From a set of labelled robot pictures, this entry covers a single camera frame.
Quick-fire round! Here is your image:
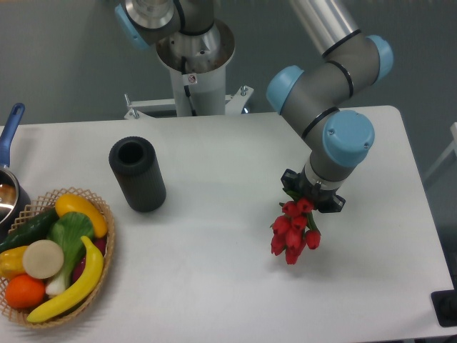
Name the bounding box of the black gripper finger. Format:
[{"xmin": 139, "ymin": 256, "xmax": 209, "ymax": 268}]
[
  {"xmin": 315, "ymin": 192, "xmax": 346, "ymax": 213},
  {"xmin": 281, "ymin": 169, "xmax": 302, "ymax": 196}
]

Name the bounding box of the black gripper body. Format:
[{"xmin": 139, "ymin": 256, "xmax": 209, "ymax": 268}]
[{"xmin": 300, "ymin": 166, "xmax": 339, "ymax": 206}]

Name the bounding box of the red tulip bouquet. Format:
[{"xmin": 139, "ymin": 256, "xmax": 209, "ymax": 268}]
[{"xmin": 270, "ymin": 188, "xmax": 321, "ymax": 265}]

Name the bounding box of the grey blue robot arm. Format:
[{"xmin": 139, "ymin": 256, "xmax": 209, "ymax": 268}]
[{"xmin": 114, "ymin": 1, "xmax": 393, "ymax": 213}]

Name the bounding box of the black device at edge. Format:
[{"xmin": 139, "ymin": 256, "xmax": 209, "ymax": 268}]
[{"xmin": 431, "ymin": 289, "xmax": 456, "ymax": 327}]

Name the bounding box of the dark grey ribbed vase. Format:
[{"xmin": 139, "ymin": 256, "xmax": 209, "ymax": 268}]
[{"xmin": 109, "ymin": 136, "xmax": 166, "ymax": 212}]

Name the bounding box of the dark red vegetable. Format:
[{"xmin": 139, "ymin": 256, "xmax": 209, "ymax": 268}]
[{"xmin": 71, "ymin": 236, "xmax": 107, "ymax": 284}]

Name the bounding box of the yellow banana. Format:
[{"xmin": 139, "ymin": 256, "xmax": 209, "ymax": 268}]
[{"xmin": 26, "ymin": 236, "xmax": 104, "ymax": 324}]

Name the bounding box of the yellow lemon squash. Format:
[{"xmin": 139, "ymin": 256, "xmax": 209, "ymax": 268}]
[{"xmin": 54, "ymin": 194, "xmax": 109, "ymax": 239}]

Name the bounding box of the green bok choy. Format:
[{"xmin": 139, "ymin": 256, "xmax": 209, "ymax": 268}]
[{"xmin": 46, "ymin": 212, "xmax": 94, "ymax": 297}]

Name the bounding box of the green cucumber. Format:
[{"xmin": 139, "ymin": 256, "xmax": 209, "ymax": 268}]
[{"xmin": 1, "ymin": 208, "xmax": 59, "ymax": 253}]

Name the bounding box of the woven wicker basket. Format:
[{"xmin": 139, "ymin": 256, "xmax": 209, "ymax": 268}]
[{"xmin": 1, "ymin": 187, "xmax": 115, "ymax": 329}]

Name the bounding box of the orange fruit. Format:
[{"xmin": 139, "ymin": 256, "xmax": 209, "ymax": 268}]
[{"xmin": 5, "ymin": 274, "xmax": 45, "ymax": 309}]

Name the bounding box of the yellow bell pepper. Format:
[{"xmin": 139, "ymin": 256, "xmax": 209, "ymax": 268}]
[{"xmin": 0, "ymin": 246, "xmax": 28, "ymax": 279}]

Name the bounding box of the white frame at right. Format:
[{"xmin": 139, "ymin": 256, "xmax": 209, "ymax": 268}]
[{"xmin": 424, "ymin": 122, "xmax": 456, "ymax": 183}]

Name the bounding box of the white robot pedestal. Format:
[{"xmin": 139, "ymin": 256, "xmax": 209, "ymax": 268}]
[{"xmin": 124, "ymin": 19, "xmax": 254, "ymax": 119}]

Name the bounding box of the blue handled saucepan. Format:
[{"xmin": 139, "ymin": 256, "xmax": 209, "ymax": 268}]
[{"xmin": 1, "ymin": 103, "xmax": 31, "ymax": 242}]

